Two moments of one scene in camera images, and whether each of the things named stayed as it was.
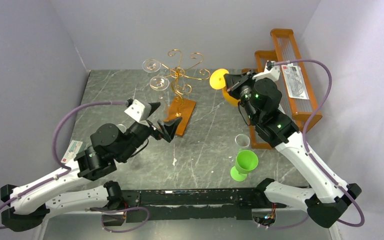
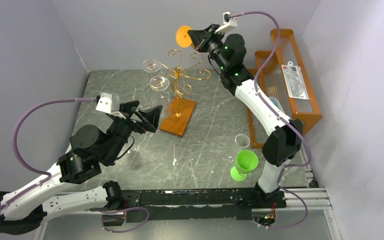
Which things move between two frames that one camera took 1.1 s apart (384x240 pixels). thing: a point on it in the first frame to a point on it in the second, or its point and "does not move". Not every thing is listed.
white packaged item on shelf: (294, 81) does not move
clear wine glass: (160, 83) does not move
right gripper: (237, 84) to (206, 38)
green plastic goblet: (246, 161) does not move
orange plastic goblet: (218, 82) to (182, 38)
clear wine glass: (151, 65) does not move
